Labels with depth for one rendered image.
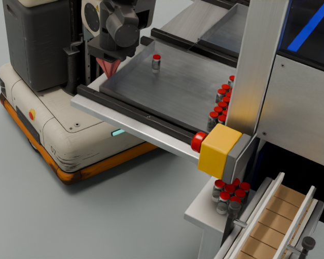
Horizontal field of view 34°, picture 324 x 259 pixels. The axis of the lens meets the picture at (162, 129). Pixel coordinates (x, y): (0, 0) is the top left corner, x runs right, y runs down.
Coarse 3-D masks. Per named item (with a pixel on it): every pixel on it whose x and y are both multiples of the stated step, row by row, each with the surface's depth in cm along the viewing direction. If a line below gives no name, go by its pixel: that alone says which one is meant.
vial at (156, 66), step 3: (153, 60) 137; (156, 60) 136; (159, 60) 136; (153, 63) 136; (156, 63) 136; (159, 63) 137; (153, 66) 137; (156, 66) 137; (159, 66) 137; (153, 69) 138; (156, 69) 137; (159, 69) 138; (153, 72) 138; (156, 72) 138
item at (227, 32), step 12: (228, 12) 160; (240, 12) 165; (216, 24) 154; (228, 24) 160; (240, 24) 161; (204, 36) 150; (216, 36) 155; (228, 36) 155; (240, 36) 156; (216, 48) 146; (228, 48) 150; (240, 48) 151
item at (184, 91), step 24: (144, 48) 141; (168, 48) 143; (120, 72) 133; (144, 72) 138; (168, 72) 139; (192, 72) 140; (216, 72) 139; (120, 96) 125; (144, 96) 131; (168, 96) 131; (192, 96) 132; (216, 96) 133; (168, 120) 121; (192, 120) 125
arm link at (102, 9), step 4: (100, 4) 119; (104, 4) 118; (108, 4) 118; (100, 8) 118; (104, 8) 118; (108, 8) 117; (112, 8) 117; (100, 12) 119; (104, 12) 118; (108, 12) 117; (112, 12) 116; (100, 16) 120; (104, 16) 118; (108, 16) 118; (100, 20) 120; (104, 20) 119; (100, 24) 121; (104, 24) 120
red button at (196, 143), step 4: (200, 132) 102; (196, 136) 101; (200, 136) 101; (204, 136) 101; (192, 140) 101; (196, 140) 101; (200, 140) 101; (192, 144) 101; (196, 144) 101; (200, 144) 101; (192, 148) 102; (196, 148) 101; (200, 148) 101
